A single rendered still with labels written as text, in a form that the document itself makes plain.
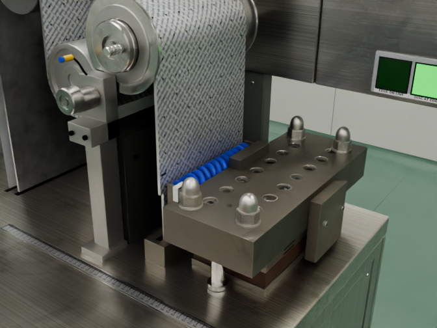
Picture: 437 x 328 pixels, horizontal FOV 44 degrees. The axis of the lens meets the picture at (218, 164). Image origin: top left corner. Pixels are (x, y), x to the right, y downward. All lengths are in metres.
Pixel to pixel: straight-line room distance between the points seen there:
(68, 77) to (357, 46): 0.49
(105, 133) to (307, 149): 0.38
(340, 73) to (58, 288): 0.59
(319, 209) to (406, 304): 1.55
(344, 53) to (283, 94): 2.86
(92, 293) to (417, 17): 0.66
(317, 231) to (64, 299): 0.40
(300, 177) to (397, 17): 0.30
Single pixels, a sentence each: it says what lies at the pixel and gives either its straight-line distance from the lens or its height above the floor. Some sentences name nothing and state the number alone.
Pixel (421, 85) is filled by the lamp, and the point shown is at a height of 1.18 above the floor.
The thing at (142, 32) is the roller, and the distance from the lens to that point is 0.79.
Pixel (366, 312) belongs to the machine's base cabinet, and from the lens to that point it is 1.18.
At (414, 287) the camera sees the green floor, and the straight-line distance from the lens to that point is 2.49.
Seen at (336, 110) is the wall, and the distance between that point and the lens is 3.69.
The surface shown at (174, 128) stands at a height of 1.12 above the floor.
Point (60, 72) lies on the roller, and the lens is 0.96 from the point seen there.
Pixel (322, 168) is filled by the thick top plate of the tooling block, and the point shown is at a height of 1.03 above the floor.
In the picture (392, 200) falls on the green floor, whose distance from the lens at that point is 3.13.
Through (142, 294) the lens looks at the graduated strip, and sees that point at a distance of 0.86.
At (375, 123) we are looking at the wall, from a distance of 3.61.
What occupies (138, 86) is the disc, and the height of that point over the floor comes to 1.19.
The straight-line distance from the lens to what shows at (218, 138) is 0.96.
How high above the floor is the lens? 1.43
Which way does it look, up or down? 25 degrees down
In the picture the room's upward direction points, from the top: 1 degrees clockwise
